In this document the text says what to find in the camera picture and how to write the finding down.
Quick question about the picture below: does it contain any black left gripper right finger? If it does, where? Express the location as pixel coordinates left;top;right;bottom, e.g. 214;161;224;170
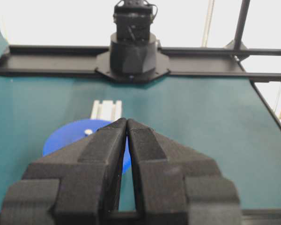
127;119;242;225

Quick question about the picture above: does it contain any steel shaft in large gear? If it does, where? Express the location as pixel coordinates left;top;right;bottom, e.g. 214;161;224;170
84;129;93;135

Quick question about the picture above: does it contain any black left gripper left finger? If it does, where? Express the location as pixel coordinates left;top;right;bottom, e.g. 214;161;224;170
0;118;127;225

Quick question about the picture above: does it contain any large blue gear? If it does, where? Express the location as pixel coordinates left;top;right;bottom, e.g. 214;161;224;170
43;119;128;173

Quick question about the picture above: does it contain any silver aluminium extrusion rail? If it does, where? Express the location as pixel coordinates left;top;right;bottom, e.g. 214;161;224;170
90;100;122;122

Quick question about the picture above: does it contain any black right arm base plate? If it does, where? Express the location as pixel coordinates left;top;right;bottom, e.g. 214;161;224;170
96;52;170;83

